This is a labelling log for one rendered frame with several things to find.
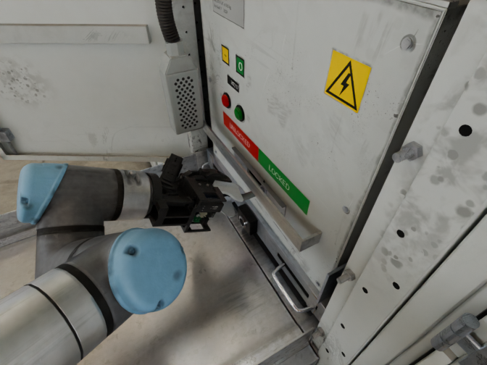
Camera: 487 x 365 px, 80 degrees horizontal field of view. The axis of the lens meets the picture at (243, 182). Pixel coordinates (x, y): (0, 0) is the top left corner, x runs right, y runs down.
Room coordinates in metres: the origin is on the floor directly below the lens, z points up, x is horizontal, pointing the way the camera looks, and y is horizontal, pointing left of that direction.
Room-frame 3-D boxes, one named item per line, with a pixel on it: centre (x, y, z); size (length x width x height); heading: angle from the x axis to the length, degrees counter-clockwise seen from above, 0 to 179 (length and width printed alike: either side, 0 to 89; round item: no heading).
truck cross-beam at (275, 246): (0.46, -0.04, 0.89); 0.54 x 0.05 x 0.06; 28
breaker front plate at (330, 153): (0.45, -0.03, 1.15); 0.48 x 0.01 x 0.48; 28
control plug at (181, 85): (0.60, 0.13, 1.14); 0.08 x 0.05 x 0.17; 118
